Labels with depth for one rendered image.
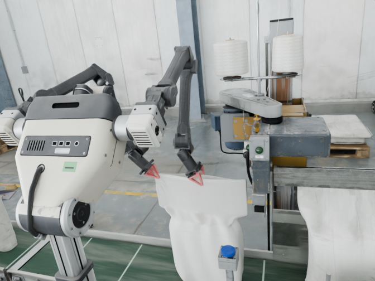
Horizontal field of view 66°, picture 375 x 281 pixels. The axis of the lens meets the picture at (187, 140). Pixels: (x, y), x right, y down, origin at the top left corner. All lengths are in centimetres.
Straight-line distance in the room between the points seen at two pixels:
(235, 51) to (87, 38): 647
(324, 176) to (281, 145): 32
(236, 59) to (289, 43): 24
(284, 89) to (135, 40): 566
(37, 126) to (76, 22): 671
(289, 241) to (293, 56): 107
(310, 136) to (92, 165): 79
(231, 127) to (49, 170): 94
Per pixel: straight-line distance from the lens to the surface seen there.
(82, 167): 99
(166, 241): 212
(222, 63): 140
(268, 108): 126
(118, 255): 216
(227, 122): 158
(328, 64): 638
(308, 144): 119
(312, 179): 143
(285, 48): 138
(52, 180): 105
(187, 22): 608
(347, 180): 145
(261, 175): 124
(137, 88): 715
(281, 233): 187
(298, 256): 196
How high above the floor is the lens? 172
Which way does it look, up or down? 19 degrees down
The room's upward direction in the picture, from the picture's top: 6 degrees counter-clockwise
